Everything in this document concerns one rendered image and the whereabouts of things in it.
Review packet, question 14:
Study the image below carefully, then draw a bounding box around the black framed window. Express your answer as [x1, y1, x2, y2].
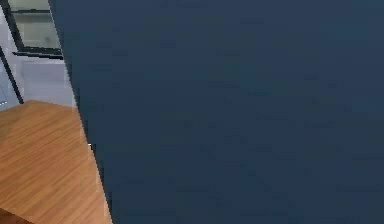
[0, 0, 65, 61]
[0, 46, 25, 112]

